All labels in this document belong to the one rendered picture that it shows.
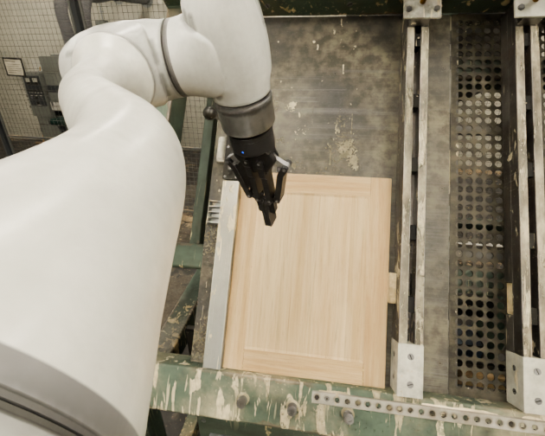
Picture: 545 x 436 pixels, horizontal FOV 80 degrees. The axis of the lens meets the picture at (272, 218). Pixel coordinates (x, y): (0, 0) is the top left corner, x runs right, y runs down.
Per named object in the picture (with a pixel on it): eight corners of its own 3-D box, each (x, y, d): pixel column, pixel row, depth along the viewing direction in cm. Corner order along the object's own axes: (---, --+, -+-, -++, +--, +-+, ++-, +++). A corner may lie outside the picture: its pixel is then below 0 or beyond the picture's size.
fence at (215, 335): (207, 363, 92) (201, 368, 89) (240, 58, 106) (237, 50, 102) (223, 365, 92) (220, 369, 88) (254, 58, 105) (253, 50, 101)
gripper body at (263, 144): (281, 115, 54) (287, 160, 61) (237, 112, 57) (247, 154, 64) (263, 141, 50) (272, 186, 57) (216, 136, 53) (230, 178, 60)
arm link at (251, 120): (230, 78, 54) (238, 111, 58) (201, 105, 49) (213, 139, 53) (280, 80, 51) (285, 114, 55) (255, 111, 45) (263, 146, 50)
